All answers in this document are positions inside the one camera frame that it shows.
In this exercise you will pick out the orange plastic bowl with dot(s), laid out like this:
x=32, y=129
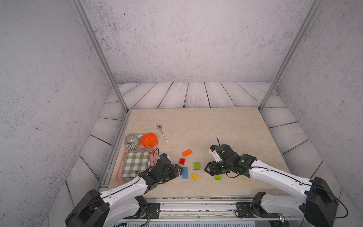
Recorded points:
x=149, y=140

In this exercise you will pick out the frame post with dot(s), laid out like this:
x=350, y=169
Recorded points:
x=311, y=14
x=77, y=4

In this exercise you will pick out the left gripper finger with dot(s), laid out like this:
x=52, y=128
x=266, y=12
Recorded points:
x=175, y=175
x=178, y=168

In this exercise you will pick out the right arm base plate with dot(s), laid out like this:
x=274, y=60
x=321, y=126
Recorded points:
x=245, y=210

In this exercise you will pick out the yellow lego brick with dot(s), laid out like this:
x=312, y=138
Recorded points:
x=194, y=176

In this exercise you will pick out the right frame post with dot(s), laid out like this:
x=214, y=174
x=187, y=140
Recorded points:
x=311, y=14

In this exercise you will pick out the orange long lego brick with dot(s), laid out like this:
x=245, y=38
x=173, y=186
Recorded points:
x=187, y=153

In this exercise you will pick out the green checkered cloth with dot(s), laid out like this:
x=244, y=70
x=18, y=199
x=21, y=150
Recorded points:
x=134, y=163

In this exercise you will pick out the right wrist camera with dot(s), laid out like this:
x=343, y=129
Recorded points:
x=213, y=150

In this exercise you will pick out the grey ribbed cup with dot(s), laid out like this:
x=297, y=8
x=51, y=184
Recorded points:
x=132, y=141

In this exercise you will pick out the pink tray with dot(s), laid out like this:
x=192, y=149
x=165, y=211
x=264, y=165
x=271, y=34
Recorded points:
x=153, y=160

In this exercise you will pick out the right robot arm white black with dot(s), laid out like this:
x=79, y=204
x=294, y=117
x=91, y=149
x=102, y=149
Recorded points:
x=311, y=199

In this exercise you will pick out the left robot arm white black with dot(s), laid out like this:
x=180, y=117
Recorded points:
x=101, y=209

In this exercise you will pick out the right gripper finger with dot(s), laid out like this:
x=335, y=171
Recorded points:
x=209, y=172
x=209, y=165

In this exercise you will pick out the left frame post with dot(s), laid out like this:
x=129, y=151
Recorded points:
x=77, y=4

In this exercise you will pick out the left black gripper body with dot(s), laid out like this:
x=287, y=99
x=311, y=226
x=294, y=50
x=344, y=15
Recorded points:
x=170, y=172

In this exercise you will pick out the red lego brick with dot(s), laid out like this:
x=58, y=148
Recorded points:
x=182, y=161

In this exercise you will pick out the metal spoon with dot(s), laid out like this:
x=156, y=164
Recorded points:
x=159, y=127

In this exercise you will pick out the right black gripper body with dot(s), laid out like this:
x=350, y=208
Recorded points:
x=220, y=167

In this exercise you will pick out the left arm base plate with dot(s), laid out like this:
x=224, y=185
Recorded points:
x=149, y=210

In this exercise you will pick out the long blue lego brick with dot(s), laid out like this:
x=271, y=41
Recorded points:
x=185, y=173

